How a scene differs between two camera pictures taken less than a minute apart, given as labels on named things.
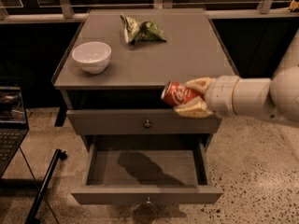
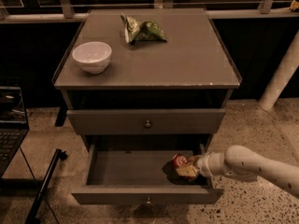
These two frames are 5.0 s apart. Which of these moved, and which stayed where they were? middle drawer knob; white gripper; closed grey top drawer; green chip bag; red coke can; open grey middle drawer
Moved: red coke can; white gripper
Stayed: open grey middle drawer; closed grey top drawer; green chip bag; middle drawer knob
